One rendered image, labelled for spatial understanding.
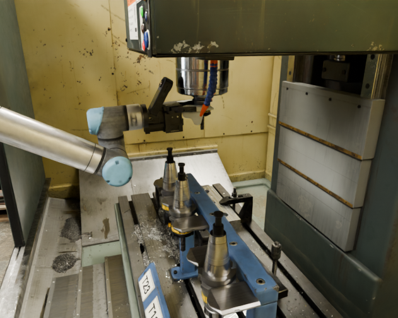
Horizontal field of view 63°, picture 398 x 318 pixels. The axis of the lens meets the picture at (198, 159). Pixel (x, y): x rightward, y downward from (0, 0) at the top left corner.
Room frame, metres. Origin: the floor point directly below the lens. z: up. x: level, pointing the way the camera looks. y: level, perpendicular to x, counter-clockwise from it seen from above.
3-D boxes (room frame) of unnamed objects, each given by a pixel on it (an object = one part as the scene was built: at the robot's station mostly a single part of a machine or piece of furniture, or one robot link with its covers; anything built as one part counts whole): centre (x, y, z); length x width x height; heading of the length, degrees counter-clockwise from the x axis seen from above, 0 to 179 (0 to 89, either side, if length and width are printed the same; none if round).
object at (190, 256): (0.49, -0.01, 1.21); 0.07 x 0.05 x 0.01; 108
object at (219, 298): (0.39, -0.05, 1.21); 0.07 x 0.05 x 0.01; 108
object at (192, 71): (1.01, -0.01, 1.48); 0.16 x 0.16 x 0.12
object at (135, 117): (0.94, 0.19, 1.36); 0.08 x 0.05 x 0.08; 18
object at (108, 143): (0.91, 0.25, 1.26); 0.11 x 0.08 x 0.11; 19
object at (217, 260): (0.44, -0.03, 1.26); 0.04 x 0.04 x 0.07
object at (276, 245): (0.80, -0.22, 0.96); 0.03 x 0.03 x 0.13
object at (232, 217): (1.09, 0.01, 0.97); 0.29 x 0.23 x 0.05; 18
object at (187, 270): (0.82, 0.03, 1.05); 0.10 x 0.05 x 0.30; 108
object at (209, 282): (0.44, -0.03, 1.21); 0.06 x 0.06 x 0.03
